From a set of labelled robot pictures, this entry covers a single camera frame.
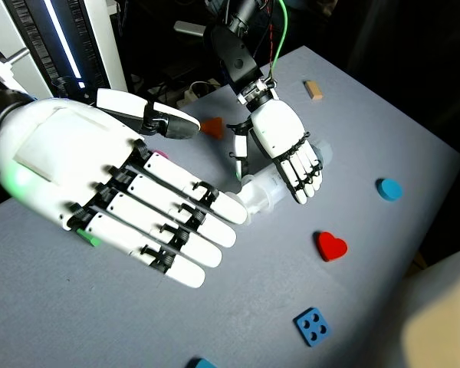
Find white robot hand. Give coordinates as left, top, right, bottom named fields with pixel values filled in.
left=0, top=87, right=249, bottom=289
left=227, top=98, right=325, bottom=205

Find large clear plastic syringe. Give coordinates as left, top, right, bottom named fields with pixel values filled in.
left=235, top=140, right=335, bottom=227

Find wooden rectangular block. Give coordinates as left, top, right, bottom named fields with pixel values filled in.
left=304, top=79, right=324, bottom=101

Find orange triangle block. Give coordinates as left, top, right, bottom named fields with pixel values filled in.
left=200, top=117, right=225, bottom=140

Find white power strip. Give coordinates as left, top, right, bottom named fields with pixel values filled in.
left=176, top=78, right=219, bottom=108

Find green block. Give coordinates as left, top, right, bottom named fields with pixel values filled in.
left=76, top=228, right=103, bottom=248

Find white column with light strip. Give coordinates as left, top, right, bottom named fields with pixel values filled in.
left=0, top=0, right=130, bottom=101

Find blue round disc block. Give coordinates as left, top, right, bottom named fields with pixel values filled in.
left=375, top=178, right=404, bottom=202

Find red heart block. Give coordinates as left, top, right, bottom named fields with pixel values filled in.
left=314, top=231, right=349, bottom=263

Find grey table cloth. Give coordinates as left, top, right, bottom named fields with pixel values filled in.
left=0, top=45, right=460, bottom=368

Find blue square four-hole block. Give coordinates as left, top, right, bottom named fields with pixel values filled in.
left=293, top=307, right=335, bottom=348

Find teal flat block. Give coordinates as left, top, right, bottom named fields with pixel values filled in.
left=186, top=356, right=219, bottom=368

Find red and black twisted wire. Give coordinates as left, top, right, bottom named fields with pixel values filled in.
left=266, top=0, right=277, bottom=68

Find green cable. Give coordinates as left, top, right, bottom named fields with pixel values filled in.
left=268, top=0, right=289, bottom=80

